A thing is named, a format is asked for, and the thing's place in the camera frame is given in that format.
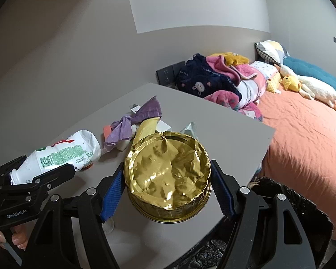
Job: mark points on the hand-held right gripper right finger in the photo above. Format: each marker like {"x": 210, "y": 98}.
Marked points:
{"x": 222, "y": 194}

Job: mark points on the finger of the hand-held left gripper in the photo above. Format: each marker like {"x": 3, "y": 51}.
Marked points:
{"x": 53, "y": 175}
{"x": 8, "y": 166}

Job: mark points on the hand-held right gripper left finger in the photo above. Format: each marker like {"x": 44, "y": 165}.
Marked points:
{"x": 112, "y": 194}

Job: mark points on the white plastic bottle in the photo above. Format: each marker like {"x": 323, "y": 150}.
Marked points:
{"x": 67, "y": 151}

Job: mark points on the gold tin can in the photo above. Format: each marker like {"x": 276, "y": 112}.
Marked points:
{"x": 165, "y": 173}

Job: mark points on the dark trash bin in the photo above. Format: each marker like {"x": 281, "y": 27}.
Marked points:
{"x": 305, "y": 210}

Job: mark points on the purple plastic bag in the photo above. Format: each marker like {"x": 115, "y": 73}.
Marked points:
{"x": 148, "y": 112}

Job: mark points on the person's left hand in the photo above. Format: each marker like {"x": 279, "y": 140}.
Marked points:
{"x": 15, "y": 238}

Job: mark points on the clear plastic cup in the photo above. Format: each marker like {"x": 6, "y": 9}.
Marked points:
{"x": 109, "y": 226}

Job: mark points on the black bin liner bag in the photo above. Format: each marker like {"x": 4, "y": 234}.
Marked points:
{"x": 207, "y": 255}

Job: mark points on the silver foil wrapper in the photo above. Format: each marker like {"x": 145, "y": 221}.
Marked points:
{"x": 189, "y": 130}

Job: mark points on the gold foil packet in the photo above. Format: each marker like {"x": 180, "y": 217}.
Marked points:
{"x": 145, "y": 129}

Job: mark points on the white paper label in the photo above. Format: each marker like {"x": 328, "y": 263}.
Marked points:
{"x": 134, "y": 108}

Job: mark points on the bed with orange sheet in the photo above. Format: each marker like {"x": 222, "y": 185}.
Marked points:
{"x": 302, "y": 134}

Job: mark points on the navy bunny print blanket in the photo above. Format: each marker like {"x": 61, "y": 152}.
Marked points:
{"x": 196, "y": 81}

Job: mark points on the yellow dotted plush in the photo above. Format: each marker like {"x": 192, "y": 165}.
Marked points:
{"x": 273, "y": 85}

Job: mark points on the pink blanket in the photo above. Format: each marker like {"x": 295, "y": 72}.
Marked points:
{"x": 246, "y": 72}

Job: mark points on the yellow duck plush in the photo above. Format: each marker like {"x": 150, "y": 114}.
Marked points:
{"x": 290, "y": 82}

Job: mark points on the white patterned pillow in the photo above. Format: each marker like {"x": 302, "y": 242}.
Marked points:
{"x": 264, "y": 67}

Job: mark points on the yellow garment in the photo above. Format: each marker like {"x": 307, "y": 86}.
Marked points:
{"x": 235, "y": 58}

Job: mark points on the white goose plush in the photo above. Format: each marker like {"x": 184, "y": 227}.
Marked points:
{"x": 316, "y": 88}

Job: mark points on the checkered patchwork pillow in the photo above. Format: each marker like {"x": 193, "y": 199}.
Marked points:
{"x": 268, "y": 50}

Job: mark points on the teal cushion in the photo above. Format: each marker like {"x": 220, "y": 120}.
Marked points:
{"x": 310, "y": 67}

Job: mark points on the dark wall socket panel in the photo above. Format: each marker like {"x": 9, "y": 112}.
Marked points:
{"x": 168, "y": 72}

